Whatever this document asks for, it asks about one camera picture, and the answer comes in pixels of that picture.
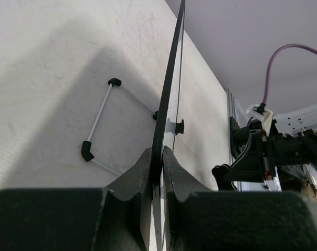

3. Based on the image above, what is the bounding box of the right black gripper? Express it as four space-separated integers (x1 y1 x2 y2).
211 122 317 191

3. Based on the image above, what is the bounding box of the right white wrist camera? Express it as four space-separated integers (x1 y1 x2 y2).
246 102 273 136

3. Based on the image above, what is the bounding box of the black metal whiteboard stand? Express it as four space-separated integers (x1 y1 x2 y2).
81 77 185 176

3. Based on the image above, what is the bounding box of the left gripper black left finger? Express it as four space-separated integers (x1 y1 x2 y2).
0 149 151 250

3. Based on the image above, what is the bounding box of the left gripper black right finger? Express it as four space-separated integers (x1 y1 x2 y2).
162 147 317 250

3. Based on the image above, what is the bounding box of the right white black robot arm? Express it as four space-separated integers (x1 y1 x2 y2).
212 103 317 191

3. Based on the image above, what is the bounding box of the small black-framed whiteboard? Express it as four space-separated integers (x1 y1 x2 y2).
150 1 186 250

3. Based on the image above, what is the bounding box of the right aluminium frame post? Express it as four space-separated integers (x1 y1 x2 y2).
225 87 248 164

